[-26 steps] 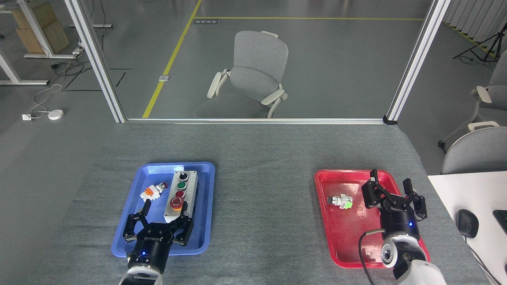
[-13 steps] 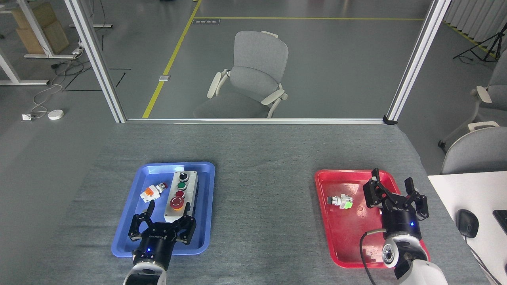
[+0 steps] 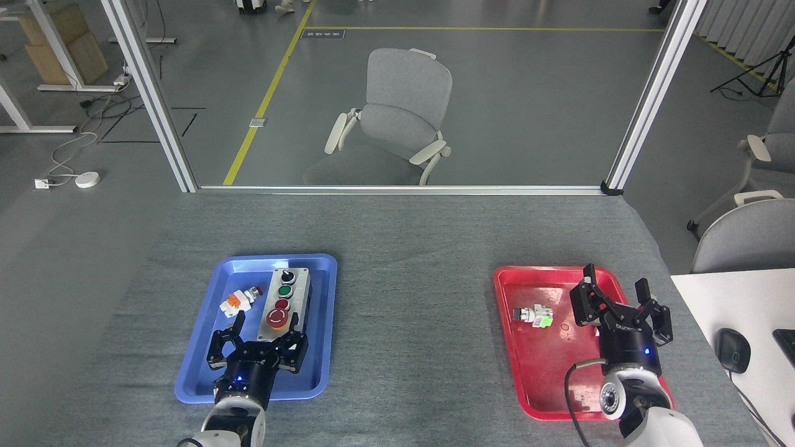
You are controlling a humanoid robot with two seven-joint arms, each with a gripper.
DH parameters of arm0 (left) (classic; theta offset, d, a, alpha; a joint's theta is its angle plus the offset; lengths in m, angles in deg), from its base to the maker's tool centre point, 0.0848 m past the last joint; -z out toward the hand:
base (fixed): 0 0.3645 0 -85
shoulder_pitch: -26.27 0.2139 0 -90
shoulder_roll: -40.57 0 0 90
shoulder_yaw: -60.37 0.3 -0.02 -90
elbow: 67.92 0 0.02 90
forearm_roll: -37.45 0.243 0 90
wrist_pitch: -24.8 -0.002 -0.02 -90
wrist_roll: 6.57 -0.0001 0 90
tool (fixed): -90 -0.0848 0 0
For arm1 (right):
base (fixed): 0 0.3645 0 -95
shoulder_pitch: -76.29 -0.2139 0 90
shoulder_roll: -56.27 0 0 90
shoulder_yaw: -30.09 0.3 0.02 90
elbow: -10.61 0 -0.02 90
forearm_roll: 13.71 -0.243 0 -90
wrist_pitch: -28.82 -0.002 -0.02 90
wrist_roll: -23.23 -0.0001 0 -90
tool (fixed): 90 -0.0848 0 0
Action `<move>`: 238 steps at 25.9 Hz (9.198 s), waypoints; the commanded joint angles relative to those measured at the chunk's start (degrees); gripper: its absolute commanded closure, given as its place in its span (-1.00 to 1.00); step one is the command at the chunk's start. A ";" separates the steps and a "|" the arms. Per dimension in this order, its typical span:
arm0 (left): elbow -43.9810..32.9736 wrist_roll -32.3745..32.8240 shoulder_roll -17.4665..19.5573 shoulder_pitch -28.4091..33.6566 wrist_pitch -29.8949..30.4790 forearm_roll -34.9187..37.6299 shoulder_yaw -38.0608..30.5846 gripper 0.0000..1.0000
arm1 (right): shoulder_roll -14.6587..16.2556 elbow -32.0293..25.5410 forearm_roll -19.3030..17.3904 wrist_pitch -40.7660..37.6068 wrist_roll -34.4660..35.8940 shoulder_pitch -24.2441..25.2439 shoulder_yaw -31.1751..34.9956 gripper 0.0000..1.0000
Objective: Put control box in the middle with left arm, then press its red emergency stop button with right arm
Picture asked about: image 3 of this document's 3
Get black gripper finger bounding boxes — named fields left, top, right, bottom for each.
left=635, top=278, right=673, bottom=344
left=273, top=312, right=309, bottom=373
left=570, top=264, right=622, bottom=327
left=207, top=312, right=247, bottom=372

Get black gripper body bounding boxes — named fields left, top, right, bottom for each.
left=213, top=345, right=281, bottom=409
left=597, top=314, right=663, bottom=375

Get grey four-button control box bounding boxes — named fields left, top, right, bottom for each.
left=257, top=268, right=311, bottom=342

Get brown cardboard box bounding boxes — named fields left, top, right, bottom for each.
left=17, top=3, right=109, bottom=86

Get blue plastic tray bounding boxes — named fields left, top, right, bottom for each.
left=175, top=253, right=338, bottom=404

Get red plastic tray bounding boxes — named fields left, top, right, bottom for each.
left=493, top=266, right=675, bottom=421

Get black computer mouse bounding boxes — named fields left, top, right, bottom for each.
left=714, top=328, right=752, bottom=374

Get white desk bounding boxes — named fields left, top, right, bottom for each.
left=670, top=268, right=795, bottom=447

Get grey chair backrest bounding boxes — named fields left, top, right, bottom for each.
left=691, top=199, right=795, bottom=274

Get black keyboard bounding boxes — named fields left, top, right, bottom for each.
left=772, top=329, right=795, bottom=367

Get grey table cloth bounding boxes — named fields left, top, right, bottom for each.
left=37, top=192, right=771, bottom=447

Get grey office chair white arms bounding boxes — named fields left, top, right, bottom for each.
left=303, top=48, right=453, bottom=186

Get black tripod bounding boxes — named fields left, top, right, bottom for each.
left=710, top=50, right=795, bottom=99

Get white slatted partition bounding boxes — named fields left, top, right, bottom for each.
left=694, top=0, right=795, bottom=70

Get green-backed push button switch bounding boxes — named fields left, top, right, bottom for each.
left=513, top=304, right=554, bottom=329

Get red push button switch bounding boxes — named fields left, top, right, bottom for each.
left=220, top=286, right=263, bottom=318

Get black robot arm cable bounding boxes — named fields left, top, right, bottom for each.
left=564, top=358, right=608, bottom=447

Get black mouse cable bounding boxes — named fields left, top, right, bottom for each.
left=730, top=371, right=791, bottom=447

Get silver aluminium rail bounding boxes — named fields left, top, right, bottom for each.
left=198, top=184, right=606, bottom=196

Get grey office chair white frame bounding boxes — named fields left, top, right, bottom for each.
left=686, top=81, right=795, bottom=240

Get silver aluminium post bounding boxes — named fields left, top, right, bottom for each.
left=101, top=0, right=199, bottom=193
left=600, top=0, right=709, bottom=196

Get white floor cable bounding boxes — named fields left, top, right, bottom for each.
left=48, top=129, right=100, bottom=182

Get black floor cables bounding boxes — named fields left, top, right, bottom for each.
left=79, top=92, right=136, bottom=120

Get white desk leg frame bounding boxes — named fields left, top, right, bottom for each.
left=0, top=74, right=78, bottom=134
left=28, top=0, right=128, bottom=93

